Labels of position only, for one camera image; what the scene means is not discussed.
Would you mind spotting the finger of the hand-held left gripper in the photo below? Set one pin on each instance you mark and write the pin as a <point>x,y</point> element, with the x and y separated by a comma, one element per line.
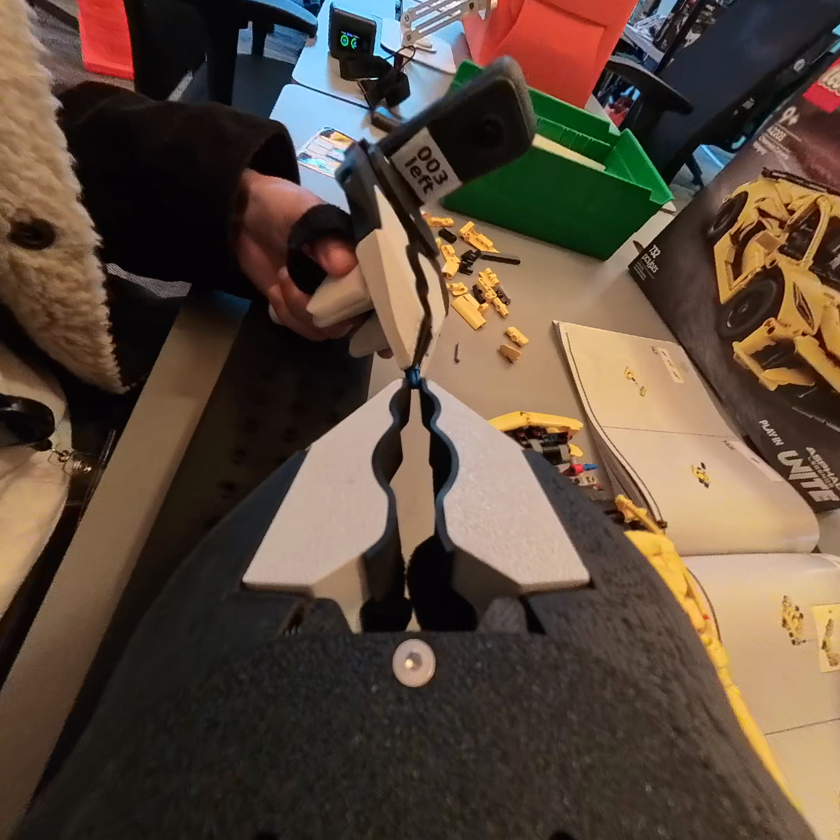
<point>438,295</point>
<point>390,289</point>

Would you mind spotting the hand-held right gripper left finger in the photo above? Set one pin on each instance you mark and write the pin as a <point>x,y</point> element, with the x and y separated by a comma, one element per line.
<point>315,525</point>

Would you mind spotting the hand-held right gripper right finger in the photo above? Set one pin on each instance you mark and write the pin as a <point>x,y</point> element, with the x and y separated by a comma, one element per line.
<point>512,525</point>

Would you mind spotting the small blue pin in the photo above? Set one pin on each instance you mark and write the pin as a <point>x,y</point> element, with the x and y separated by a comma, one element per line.
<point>413,377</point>

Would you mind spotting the yellow toy brick car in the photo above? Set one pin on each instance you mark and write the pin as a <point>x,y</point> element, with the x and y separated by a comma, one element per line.
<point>663,564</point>

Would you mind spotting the instruction booklet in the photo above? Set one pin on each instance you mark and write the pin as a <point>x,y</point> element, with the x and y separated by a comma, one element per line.
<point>656,459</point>

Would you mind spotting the grey desk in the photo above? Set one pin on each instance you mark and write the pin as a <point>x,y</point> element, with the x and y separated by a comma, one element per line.
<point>590,295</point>

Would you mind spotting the person's left hand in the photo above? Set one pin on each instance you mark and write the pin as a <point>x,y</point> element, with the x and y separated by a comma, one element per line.
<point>262,216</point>

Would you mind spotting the pile of yellow bricks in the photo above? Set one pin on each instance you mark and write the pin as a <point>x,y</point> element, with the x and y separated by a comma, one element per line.
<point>469,308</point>

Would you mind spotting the black long brick beam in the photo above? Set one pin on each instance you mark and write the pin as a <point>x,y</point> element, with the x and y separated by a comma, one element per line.
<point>492,257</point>

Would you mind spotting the wooden articulated stand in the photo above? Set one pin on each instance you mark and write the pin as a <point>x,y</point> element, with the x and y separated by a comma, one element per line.
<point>426,39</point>

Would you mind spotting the green storage bin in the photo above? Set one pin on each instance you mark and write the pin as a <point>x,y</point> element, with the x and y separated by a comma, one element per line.
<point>544,197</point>

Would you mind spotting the red plastic tote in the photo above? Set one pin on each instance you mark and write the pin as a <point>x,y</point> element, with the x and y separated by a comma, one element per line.
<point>551,46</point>

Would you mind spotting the black studded baseplate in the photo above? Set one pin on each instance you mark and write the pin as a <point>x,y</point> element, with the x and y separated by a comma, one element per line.
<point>295,394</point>

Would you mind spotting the black device green lights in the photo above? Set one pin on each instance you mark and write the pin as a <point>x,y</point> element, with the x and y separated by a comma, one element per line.
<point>351,39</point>

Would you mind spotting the yellow printed leaflet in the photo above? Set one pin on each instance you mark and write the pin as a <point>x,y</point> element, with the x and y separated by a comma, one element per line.
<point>325,151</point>

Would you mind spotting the person's white sweater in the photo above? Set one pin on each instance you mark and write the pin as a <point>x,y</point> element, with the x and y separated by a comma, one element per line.
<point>26,525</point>

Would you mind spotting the black toy set box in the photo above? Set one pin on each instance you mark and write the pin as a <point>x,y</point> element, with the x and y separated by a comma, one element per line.
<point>754,295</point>

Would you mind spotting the person's fleece-lined jacket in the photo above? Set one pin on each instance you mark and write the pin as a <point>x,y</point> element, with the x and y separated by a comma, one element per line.
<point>46,197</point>

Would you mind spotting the red plastic bin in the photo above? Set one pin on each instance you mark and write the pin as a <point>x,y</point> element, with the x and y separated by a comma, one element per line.
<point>105,33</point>

